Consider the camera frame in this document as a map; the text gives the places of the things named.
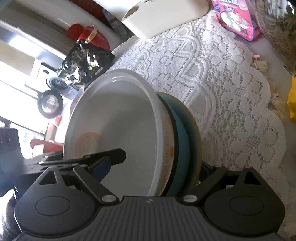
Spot white bowl yellow rim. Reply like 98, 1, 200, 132
158, 92, 202, 190

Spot black patterned snack bag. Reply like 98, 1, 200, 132
57, 39, 115, 86

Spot cream tissue box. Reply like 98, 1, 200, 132
121, 0, 209, 40

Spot small white printed bowl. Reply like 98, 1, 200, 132
63, 69, 176, 197

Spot yellow duck toy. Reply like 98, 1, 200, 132
287, 72, 296, 123

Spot white lace tablecloth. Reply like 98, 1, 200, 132
113, 11, 288, 203

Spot red chair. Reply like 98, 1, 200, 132
30, 115, 64, 153

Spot washing machine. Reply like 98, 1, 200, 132
36, 62, 78, 100

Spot blue enamel bowl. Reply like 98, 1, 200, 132
157, 92, 190, 196

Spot red container gold band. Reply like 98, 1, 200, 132
68, 24, 111, 52

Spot pink marshmallow bag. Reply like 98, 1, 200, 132
211, 0, 263, 42

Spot clear jar sunflower seeds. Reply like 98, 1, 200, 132
250, 1, 295, 72

